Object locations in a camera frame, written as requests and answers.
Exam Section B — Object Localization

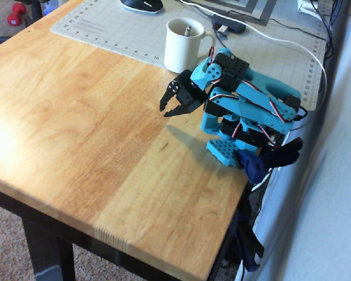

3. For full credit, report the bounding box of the blue black table clamp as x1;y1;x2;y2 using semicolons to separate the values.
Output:
233;137;304;184
230;204;266;272

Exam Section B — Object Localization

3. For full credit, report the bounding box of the black grey flat panel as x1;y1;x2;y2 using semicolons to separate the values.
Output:
189;0;279;28

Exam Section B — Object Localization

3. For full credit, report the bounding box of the grey ruler strip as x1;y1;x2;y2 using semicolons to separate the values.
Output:
50;0;330;112

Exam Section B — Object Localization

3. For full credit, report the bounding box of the white box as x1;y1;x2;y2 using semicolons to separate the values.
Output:
297;0;323;14

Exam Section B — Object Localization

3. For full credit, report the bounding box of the thin black desk cable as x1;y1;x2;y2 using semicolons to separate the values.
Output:
268;0;340;61

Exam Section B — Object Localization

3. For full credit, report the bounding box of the red dumbbell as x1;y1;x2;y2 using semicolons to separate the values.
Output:
6;2;27;28

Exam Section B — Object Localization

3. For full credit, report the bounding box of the black white computer mouse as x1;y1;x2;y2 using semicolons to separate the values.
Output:
119;0;164;14

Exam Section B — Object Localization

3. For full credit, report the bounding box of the black table frame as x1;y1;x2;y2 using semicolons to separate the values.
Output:
0;186;241;281

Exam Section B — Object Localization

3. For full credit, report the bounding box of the black usb hub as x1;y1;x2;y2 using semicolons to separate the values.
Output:
211;16;247;34

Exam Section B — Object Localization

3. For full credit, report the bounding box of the white usb cable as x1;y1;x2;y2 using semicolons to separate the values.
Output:
180;0;329;193

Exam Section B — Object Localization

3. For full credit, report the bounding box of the cream ceramic mug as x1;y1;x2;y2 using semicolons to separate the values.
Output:
163;18;217;74

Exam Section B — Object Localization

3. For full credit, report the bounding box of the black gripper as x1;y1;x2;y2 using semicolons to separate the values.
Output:
159;69;208;118

